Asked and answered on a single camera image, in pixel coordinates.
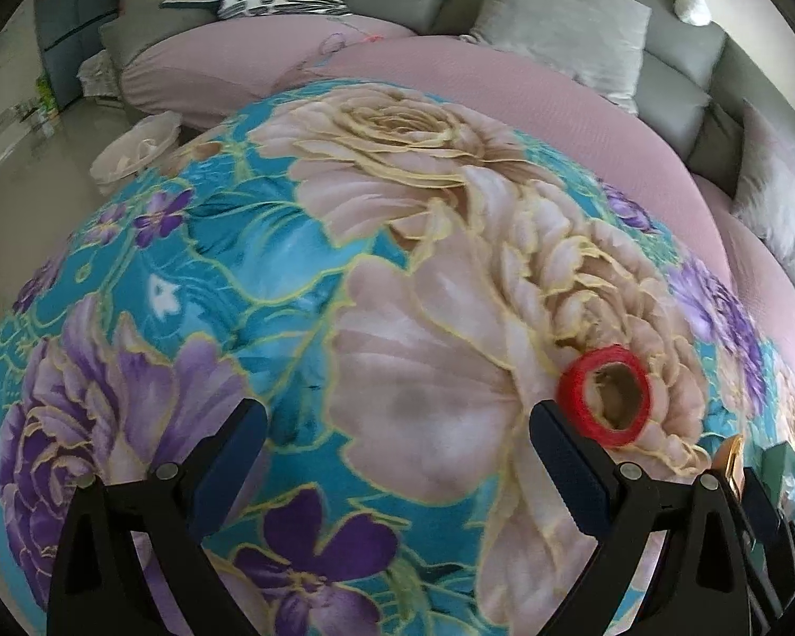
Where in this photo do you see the white plastic basin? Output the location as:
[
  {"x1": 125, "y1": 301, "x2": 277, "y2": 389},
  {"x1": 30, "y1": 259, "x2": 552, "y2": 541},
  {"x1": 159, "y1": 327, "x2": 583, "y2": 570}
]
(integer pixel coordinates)
[{"x1": 91, "y1": 111, "x2": 181, "y2": 188}]

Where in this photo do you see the floral blue blanket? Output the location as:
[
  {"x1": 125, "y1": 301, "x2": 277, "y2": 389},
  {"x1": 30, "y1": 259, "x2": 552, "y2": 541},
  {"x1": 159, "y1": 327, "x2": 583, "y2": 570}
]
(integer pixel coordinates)
[{"x1": 0, "y1": 79, "x2": 795, "y2": 636}]

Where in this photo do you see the red tape roll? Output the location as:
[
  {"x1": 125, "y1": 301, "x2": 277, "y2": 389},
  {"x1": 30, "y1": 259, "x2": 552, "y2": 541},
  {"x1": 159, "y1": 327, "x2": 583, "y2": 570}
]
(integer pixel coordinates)
[{"x1": 556, "y1": 346, "x2": 651, "y2": 448}]

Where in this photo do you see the grey and pink pillow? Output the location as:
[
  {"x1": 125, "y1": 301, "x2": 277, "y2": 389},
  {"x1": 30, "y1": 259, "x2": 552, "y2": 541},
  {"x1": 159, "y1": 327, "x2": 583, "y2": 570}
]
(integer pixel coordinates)
[{"x1": 730, "y1": 98, "x2": 795, "y2": 302}]

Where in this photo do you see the plain grey pillow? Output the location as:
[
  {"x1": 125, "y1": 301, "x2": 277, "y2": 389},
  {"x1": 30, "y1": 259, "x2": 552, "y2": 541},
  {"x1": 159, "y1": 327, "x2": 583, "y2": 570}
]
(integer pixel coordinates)
[{"x1": 469, "y1": 0, "x2": 653, "y2": 115}]

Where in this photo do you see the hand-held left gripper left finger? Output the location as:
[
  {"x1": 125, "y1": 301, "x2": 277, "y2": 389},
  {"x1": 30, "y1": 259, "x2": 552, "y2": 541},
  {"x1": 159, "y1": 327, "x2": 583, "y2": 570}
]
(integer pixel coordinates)
[{"x1": 46, "y1": 397, "x2": 269, "y2": 636}]

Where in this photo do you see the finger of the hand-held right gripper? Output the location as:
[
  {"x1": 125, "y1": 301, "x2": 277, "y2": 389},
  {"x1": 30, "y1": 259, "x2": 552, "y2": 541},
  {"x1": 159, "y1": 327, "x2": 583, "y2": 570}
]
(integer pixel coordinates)
[{"x1": 742, "y1": 470, "x2": 795, "y2": 617}]

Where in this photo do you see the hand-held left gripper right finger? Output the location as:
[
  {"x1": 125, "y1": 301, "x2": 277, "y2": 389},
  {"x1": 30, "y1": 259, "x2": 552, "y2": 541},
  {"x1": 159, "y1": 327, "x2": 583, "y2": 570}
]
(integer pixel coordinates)
[{"x1": 528, "y1": 401, "x2": 751, "y2": 636}]

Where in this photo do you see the blue grey cabinet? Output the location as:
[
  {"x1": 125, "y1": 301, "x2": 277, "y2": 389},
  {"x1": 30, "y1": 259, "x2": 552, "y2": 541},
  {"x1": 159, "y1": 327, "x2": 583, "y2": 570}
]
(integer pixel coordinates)
[{"x1": 34, "y1": 0, "x2": 121, "y2": 110}]

